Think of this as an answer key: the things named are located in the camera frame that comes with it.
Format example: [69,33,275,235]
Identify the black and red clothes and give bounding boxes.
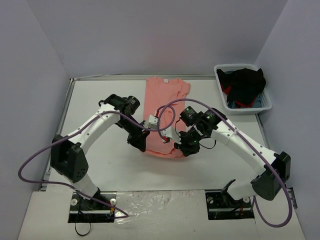
[216,68,266,109]

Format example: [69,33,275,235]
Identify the pink t shirt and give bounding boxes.
[143,76,191,159]

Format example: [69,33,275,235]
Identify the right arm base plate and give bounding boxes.
[205,190,255,221]

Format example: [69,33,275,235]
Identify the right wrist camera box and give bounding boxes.
[161,126,181,144]

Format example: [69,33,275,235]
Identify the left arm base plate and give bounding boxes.
[68,192,115,224]

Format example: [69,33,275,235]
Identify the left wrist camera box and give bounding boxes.
[144,115,159,130]

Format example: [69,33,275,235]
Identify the black loop cable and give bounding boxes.
[74,221,92,237]

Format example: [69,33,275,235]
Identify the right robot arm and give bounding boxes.
[174,106,291,207]

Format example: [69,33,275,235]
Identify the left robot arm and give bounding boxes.
[50,94,150,209]

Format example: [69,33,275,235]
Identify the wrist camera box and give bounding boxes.
[161,126,181,144]
[144,115,159,130]

